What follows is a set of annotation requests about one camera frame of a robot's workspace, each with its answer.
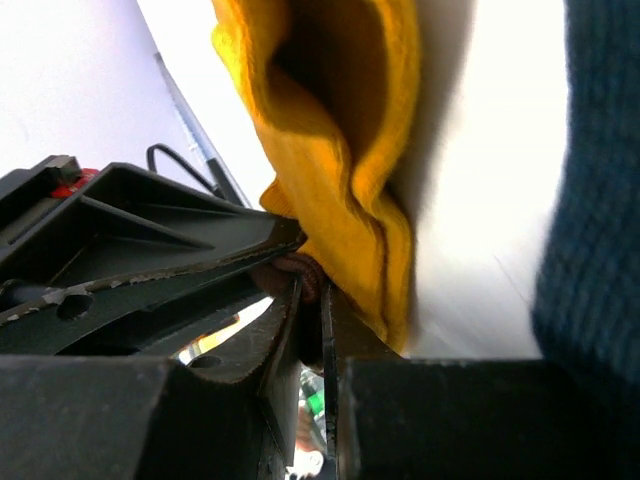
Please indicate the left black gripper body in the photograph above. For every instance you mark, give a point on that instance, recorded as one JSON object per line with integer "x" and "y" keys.
{"x": 29, "y": 195}

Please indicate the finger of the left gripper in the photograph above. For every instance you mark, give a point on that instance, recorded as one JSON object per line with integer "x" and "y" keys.
{"x": 132, "y": 263}

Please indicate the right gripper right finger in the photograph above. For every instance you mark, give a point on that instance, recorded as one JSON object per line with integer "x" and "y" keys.
{"x": 388, "y": 417}

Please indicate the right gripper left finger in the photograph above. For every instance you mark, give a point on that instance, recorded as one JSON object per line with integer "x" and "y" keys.
{"x": 226, "y": 415}

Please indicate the mustard yellow striped sock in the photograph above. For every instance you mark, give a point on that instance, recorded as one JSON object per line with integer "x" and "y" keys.
{"x": 331, "y": 88}

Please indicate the navy blue sock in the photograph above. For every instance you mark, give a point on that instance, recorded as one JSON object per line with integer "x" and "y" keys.
{"x": 586, "y": 311}

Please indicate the aluminium front rail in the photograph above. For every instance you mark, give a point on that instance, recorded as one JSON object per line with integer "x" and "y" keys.
{"x": 222, "y": 184}

